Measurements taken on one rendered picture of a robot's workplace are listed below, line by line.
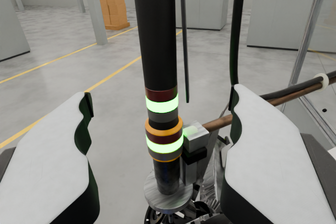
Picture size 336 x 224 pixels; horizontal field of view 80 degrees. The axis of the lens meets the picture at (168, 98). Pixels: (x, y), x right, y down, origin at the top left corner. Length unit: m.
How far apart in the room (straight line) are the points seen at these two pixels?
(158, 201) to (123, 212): 1.73
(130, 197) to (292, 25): 5.01
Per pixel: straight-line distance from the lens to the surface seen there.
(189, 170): 0.29
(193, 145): 0.26
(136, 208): 2.02
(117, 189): 2.16
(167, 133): 0.22
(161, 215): 0.55
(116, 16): 8.42
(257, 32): 5.77
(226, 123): 0.29
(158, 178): 0.28
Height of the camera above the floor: 1.72
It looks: 31 degrees down
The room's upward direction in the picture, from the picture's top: 3 degrees counter-clockwise
